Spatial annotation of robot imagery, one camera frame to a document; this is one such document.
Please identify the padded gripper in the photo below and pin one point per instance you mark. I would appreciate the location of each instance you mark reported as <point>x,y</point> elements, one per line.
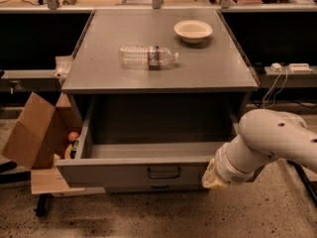
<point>227,170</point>

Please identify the grey top drawer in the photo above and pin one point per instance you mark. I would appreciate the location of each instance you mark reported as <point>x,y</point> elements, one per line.
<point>149,139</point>

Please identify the grey drawer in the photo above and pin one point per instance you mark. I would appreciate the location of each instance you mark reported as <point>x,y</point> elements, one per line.
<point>149,139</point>
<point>154,188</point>

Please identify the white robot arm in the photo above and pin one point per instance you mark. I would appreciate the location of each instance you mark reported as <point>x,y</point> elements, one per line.
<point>263,137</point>

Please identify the grey middle drawer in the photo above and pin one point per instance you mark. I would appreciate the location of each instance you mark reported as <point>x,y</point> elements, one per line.
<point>154,188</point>

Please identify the grey metal drawer cabinet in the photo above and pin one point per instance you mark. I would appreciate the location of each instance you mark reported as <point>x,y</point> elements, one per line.
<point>158,91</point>

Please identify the black metal stand leg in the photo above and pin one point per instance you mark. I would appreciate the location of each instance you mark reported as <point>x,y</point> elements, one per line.
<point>311,186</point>

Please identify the white power strip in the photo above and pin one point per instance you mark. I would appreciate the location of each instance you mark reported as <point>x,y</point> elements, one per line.
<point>299,68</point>

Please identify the clear plastic water bottle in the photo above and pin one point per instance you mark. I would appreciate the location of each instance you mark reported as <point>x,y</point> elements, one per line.
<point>151,57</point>

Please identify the pink ball in box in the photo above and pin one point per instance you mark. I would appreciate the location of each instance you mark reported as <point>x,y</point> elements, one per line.
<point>73,136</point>

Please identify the yellow banana toy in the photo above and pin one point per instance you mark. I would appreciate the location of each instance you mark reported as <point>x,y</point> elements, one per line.
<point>67,152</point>

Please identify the white paper bowl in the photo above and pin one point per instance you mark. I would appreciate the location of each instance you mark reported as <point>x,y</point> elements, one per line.
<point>193,31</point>

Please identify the brown cardboard box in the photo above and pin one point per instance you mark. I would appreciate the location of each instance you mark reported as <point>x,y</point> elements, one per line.
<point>40,138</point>

